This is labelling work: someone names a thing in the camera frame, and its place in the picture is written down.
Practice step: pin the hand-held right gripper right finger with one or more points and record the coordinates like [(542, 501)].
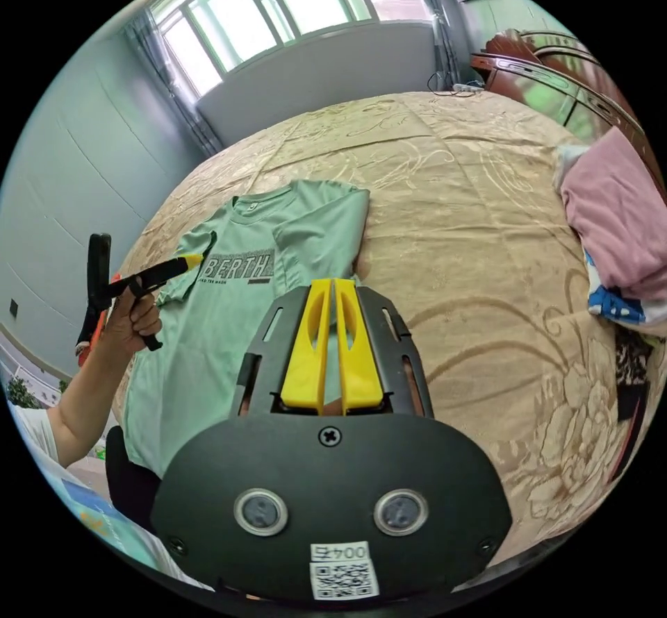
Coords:
[(359, 363)]

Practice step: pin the person's left forearm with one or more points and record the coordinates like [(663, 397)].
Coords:
[(86, 404)]

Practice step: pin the grey curtain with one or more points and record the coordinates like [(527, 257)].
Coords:
[(443, 29), (172, 81)]

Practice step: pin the window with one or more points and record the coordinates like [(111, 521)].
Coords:
[(271, 8)]

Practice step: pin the bed with beige floral quilt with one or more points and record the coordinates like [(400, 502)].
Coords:
[(469, 243)]

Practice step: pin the brown wooden headboard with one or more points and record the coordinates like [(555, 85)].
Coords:
[(563, 81)]

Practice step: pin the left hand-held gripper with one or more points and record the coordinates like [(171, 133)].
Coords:
[(156, 272)]

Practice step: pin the green t-shirt with print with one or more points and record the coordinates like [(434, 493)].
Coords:
[(208, 347)]

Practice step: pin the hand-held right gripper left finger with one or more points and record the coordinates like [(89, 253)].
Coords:
[(305, 357)]

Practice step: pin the person's left hand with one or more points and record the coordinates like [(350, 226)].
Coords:
[(127, 323)]

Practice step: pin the pile of clothes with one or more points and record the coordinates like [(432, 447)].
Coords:
[(615, 227)]

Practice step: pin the green plant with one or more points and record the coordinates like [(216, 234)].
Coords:
[(22, 394)]

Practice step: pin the person's body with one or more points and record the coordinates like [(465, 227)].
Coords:
[(32, 433)]

